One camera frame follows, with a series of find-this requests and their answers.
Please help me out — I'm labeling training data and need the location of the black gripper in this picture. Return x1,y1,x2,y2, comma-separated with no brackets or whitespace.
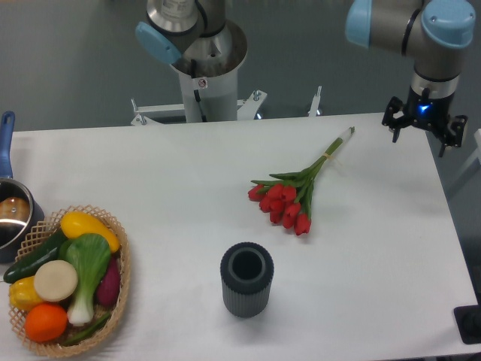
382,89,468,157

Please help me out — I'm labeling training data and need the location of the red tulip bouquet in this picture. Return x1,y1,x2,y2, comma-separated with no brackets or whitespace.
247,126,355,236

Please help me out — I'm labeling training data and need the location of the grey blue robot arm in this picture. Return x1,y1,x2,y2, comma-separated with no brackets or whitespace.
135,1,476,148

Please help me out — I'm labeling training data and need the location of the black device at edge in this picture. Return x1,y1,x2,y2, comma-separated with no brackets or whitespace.
453,305,480,344

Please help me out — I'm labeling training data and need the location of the dark grey ribbed vase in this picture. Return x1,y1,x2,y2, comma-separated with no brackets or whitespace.
219,242,274,318

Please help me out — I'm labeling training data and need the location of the green bok choy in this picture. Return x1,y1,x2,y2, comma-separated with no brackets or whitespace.
65,233,110,326

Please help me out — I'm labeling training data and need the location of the purple sweet potato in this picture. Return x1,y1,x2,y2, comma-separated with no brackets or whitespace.
95,258,120,307

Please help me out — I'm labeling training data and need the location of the yellow squash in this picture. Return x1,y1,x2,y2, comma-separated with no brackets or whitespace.
60,211,120,253

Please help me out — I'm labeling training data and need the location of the woven wicker basket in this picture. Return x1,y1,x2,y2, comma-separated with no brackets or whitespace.
9,205,130,358

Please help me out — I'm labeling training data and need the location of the green chili pepper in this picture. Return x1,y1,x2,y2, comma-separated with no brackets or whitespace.
61,312,111,347

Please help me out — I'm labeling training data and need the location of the beige round disc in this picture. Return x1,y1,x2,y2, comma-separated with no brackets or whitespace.
34,260,78,302

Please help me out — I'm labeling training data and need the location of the dark green cucumber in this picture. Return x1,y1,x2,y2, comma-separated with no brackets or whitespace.
3,229,68,284

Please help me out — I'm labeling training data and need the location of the orange fruit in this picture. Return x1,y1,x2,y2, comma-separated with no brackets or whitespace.
24,303,68,343

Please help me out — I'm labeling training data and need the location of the yellow bell pepper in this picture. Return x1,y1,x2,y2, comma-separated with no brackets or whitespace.
9,276,45,311

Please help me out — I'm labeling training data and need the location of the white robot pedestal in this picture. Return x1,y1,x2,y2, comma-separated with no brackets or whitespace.
172,20,247,123

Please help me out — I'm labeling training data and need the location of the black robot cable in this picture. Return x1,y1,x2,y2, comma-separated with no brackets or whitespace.
189,59,208,123

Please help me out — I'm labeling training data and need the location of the white metal base frame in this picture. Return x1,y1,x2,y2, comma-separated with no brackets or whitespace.
130,85,323,126

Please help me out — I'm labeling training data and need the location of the blue handled saucepan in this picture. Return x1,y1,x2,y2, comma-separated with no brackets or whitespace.
1,111,44,264

